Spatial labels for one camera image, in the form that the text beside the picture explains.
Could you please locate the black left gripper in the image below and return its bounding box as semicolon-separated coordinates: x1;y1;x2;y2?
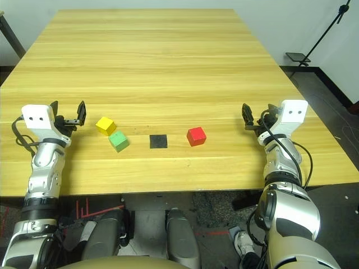
50;100;87;138

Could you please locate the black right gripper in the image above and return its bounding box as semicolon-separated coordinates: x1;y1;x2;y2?
242;103;282;137

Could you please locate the yellow wooden block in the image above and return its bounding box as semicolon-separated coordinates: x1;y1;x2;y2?
95;116;117;137

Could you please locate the green wooden block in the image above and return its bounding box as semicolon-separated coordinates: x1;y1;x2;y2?
108;130;130;153

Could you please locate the red wooden block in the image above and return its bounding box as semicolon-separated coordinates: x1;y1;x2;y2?
186;126;208;147

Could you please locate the black stand tray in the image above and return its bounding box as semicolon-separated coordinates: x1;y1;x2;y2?
285;52;311;63

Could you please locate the dark metal table leg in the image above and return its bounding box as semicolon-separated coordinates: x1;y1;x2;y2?
0;11;26;59

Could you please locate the black square pad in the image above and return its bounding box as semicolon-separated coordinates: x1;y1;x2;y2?
149;134;168;149

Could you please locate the dark speckled floor mat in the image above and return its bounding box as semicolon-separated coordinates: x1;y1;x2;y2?
193;192;261;228

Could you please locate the black tripod stand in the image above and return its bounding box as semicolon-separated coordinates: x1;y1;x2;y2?
291;0;353;76

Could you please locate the grey left robot leg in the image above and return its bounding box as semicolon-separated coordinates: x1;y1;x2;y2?
81;208;132;261

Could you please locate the grey robot leg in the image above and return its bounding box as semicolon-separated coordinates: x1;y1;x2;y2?
165;207;202;269
81;208;132;261

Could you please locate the white bystander sneaker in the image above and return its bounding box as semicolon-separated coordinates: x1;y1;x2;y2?
234;230;259;257

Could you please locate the grey metal stand plate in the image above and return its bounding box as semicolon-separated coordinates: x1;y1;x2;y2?
123;193;194;257

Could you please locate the grey right robot leg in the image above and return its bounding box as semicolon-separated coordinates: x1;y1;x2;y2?
165;207;202;269

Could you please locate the olive robot torso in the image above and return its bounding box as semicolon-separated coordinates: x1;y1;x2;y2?
56;254;174;269

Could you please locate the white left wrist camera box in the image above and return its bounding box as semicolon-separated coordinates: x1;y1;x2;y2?
21;104;71;146

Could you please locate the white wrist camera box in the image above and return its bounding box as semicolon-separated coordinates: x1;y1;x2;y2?
257;99;309;146
21;104;71;146

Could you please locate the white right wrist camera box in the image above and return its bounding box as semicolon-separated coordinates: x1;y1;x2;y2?
257;99;309;146

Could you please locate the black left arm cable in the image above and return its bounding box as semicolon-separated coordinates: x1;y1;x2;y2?
11;114;39;157

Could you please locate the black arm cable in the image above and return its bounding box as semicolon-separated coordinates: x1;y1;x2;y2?
260;110;314;188
11;114;39;157

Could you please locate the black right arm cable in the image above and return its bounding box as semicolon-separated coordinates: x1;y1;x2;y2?
260;110;314;188

